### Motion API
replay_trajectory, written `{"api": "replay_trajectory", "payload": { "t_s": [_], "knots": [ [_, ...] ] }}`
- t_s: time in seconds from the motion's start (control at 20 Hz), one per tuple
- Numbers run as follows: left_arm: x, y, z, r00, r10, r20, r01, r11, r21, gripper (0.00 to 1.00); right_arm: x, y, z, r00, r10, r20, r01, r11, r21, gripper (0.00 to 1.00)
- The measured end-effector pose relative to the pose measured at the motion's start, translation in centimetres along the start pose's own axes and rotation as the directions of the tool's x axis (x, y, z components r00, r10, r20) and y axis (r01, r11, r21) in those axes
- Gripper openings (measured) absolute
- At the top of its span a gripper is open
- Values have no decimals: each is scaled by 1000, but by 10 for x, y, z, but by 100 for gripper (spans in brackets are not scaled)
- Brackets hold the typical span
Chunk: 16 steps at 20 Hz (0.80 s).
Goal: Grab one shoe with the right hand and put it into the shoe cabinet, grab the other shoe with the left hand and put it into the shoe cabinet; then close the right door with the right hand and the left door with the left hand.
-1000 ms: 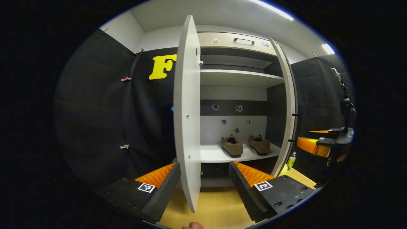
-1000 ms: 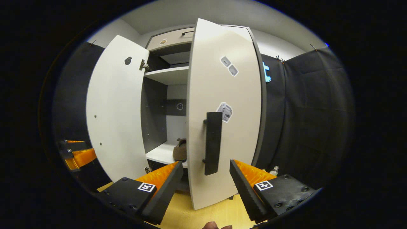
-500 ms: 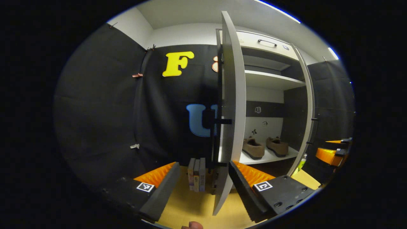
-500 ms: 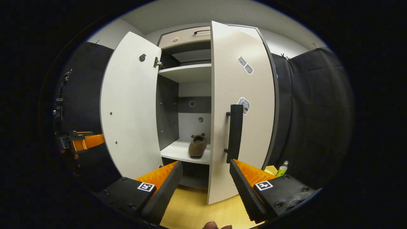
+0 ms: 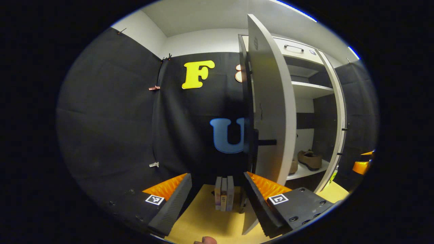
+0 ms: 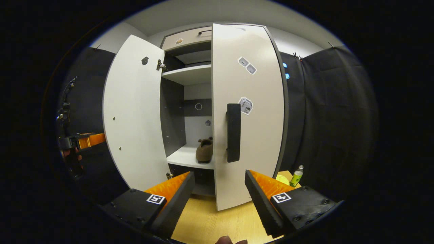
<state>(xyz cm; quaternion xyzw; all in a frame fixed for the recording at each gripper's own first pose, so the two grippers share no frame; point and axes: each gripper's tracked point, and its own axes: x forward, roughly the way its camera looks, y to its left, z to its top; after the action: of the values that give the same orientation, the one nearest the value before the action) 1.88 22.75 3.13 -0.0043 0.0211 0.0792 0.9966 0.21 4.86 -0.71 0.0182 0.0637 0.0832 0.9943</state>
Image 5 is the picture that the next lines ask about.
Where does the white cabinet drawer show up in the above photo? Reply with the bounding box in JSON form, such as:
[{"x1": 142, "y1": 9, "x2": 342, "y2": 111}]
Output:
[{"x1": 273, "y1": 37, "x2": 324, "y2": 65}]

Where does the black door handle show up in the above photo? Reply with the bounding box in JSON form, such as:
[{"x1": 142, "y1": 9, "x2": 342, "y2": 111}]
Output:
[{"x1": 337, "y1": 127, "x2": 348, "y2": 156}]

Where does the white grey shoe cabinet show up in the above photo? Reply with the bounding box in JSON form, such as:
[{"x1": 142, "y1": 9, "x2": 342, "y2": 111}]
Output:
[{"x1": 237, "y1": 34, "x2": 348, "y2": 194}]

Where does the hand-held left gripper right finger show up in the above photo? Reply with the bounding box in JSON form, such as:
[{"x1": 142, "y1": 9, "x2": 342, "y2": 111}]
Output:
[{"x1": 243, "y1": 171, "x2": 336, "y2": 239}]

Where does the white cabinet shelf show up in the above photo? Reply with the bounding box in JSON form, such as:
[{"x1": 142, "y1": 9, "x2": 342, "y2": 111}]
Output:
[
  {"x1": 286, "y1": 159, "x2": 330, "y2": 181},
  {"x1": 291, "y1": 81, "x2": 334, "y2": 99}
]

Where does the tan book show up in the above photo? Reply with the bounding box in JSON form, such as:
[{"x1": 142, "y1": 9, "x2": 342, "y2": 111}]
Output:
[{"x1": 221, "y1": 178, "x2": 228, "y2": 212}]

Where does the white cabinet door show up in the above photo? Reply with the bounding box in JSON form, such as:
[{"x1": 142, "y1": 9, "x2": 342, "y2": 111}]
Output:
[
  {"x1": 242, "y1": 14, "x2": 297, "y2": 236},
  {"x1": 314, "y1": 49, "x2": 347, "y2": 194}
]

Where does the black backdrop cloth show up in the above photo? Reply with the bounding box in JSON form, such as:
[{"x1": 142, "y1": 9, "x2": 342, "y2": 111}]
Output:
[
  {"x1": 56, "y1": 27, "x2": 255, "y2": 217},
  {"x1": 334, "y1": 61, "x2": 378, "y2": 192}
]

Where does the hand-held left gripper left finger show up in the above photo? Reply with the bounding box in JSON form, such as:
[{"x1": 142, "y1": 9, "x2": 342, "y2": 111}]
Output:
[{"x1": 105, "y1": 173, "x2": 193, "y2": 237}]

